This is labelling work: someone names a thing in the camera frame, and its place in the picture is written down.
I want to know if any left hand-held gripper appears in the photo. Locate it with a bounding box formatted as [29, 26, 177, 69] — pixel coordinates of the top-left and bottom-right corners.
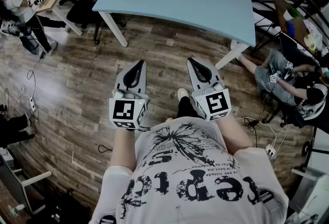
[108, 60, 151, 132]

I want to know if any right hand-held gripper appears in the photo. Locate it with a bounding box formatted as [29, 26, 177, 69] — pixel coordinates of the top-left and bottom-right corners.
[187, 58, 232, 122]

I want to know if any person's left forearm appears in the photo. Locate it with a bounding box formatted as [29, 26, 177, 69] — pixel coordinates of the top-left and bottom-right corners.
[109, 127, 141, 171]

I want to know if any person's right forearm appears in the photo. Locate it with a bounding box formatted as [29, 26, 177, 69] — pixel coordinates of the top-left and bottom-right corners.
[217, 111, 254, 154]

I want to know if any person's white shoe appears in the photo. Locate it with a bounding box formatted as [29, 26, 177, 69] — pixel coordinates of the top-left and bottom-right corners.
[177, 87, 189, 102]

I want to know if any person's black trouser leg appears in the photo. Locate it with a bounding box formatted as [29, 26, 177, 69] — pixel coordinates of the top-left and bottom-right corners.
[176, 96, 204, 119]

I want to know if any light blue table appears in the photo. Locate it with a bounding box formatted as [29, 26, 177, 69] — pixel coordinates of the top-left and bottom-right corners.
[92, 0, 257, 70]

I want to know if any black office chair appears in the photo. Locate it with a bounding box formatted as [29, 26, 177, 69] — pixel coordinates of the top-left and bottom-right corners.
[58, 0, 127, 45]

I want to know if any blue object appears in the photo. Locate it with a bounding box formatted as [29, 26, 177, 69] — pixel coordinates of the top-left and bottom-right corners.
[285, 21, 296, 36]

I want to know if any person's white printed t-shirt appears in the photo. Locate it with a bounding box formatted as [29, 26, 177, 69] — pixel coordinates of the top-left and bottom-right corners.
[88, 116, 290, 224]

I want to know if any dark wooden side desk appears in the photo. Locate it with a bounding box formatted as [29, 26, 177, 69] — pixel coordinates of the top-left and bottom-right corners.
[271, 0, 318, 58]

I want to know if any green potted plant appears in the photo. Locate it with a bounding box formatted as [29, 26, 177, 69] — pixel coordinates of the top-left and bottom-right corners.
[282, 5, 301, 21]

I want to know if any pale yellow container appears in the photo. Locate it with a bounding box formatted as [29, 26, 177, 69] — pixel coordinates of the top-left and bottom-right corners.
[303, 33, 317, 52]

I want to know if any black coiled floor cable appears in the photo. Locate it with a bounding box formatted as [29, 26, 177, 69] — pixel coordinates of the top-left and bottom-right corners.
[98, 144, 114, 154]

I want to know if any white furniture frame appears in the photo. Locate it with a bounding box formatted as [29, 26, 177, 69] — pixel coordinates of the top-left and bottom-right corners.
[0, 150, 53, 216]

